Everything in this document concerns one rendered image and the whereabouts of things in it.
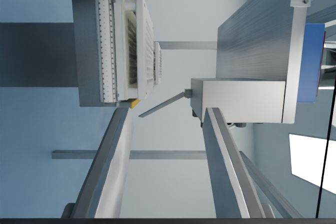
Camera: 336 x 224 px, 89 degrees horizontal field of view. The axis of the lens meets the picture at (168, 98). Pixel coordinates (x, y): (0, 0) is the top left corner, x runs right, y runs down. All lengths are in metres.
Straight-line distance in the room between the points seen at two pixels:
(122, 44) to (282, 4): 0.40
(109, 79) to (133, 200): 3.87
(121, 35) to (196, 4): 4.22
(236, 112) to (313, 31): 0.28
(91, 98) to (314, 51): 0.58
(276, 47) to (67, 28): 0.60
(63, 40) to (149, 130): 3.31
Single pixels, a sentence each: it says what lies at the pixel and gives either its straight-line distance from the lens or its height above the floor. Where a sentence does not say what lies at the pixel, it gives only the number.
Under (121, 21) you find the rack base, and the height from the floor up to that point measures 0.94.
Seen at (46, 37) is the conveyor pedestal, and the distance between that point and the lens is 0.67.
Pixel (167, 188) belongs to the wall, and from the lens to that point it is 4.06.
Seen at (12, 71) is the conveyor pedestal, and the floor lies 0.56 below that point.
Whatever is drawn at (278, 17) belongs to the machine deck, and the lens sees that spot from 0.56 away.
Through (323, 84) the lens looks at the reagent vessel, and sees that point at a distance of 0.66.
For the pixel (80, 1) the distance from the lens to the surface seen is 0.53.
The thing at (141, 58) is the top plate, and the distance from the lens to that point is 0.43.
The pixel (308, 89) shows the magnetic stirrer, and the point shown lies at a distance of 0.57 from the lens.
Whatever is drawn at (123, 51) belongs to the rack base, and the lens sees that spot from 0.44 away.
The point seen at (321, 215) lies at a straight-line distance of 0.58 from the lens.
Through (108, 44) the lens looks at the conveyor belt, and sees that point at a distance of 0.46.
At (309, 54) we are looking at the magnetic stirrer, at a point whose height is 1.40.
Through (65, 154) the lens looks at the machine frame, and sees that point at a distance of 1.87.
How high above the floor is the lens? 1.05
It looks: level
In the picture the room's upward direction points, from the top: 90 degrees clockwise
